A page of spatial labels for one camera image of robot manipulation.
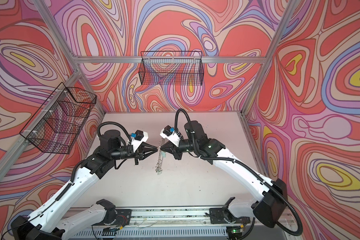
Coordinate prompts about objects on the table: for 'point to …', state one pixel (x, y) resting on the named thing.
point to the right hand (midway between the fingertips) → (164, 151)
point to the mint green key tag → (163, 154)
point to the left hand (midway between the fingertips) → (156, 149)
